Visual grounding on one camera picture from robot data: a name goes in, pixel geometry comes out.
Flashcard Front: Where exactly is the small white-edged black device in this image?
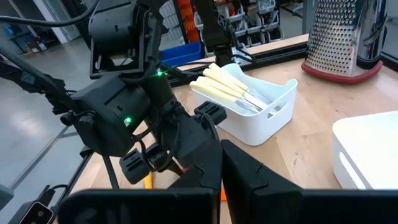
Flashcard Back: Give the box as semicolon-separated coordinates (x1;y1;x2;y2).
17;201;55;224

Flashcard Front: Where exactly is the steel box grater red trim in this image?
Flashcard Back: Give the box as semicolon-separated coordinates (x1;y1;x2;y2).
300;0;389;85

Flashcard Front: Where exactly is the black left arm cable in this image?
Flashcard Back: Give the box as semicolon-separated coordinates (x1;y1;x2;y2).
0;0;101;28

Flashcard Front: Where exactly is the blue plastic crate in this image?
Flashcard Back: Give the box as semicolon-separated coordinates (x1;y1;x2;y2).
159;41;205;68

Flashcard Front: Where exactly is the storage shelf with bins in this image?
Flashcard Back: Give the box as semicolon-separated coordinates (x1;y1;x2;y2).
161;0;284;47

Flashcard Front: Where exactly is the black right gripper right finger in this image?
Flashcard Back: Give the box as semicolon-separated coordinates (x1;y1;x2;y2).
221;139;398;224

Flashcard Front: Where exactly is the yellow silicone spatula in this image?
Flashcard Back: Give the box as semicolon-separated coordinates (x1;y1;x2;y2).
143;172;154;190

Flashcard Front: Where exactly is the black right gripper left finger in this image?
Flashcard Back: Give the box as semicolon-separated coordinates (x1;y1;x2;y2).
58;139;223;224

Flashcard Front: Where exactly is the white plastic bin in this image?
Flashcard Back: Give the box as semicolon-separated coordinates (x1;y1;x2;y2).
188;63;299;147
331;111;398;190

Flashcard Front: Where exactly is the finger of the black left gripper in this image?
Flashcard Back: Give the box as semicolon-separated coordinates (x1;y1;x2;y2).
119;147;154;185
193;100;228;126

